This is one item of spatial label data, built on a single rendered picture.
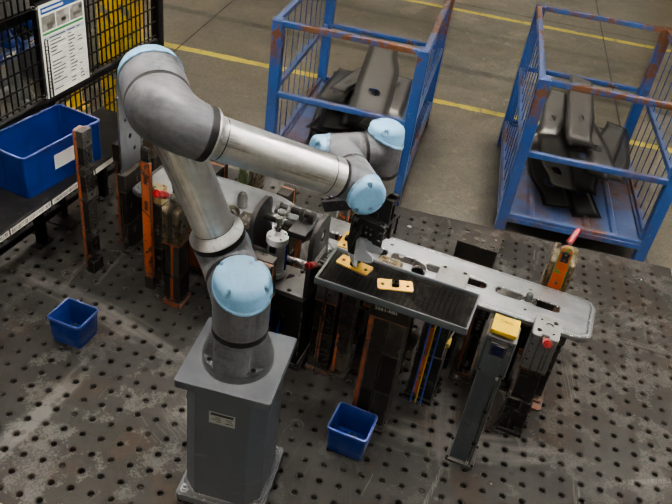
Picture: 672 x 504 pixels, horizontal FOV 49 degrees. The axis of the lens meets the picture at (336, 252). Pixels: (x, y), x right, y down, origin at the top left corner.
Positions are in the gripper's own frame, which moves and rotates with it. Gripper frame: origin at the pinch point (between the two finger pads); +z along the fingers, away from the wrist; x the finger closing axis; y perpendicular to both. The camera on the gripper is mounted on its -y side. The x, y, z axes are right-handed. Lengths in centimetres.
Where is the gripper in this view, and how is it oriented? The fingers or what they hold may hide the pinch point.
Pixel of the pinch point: (355, 258)
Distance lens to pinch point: 171.5
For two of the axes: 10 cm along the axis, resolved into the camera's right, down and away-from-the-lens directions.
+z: -1.2, 8.0, 5.9
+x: 5.3, -4.5, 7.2
